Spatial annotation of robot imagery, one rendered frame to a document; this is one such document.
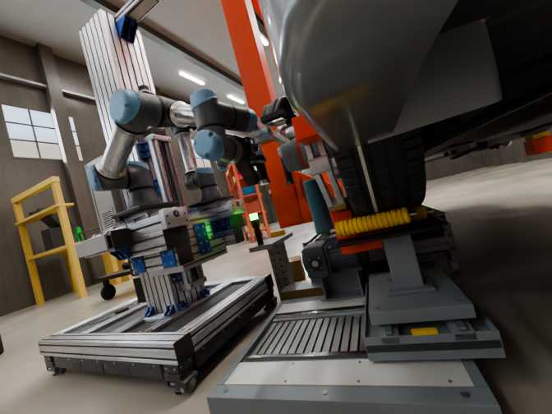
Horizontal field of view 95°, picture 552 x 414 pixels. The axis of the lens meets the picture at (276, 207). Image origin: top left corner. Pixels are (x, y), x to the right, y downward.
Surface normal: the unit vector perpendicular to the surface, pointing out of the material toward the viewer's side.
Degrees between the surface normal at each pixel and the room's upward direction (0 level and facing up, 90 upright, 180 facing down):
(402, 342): 90
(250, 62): 90
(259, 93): 90
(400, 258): 90
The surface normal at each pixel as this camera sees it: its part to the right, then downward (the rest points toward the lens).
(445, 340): -0.35, 0.07
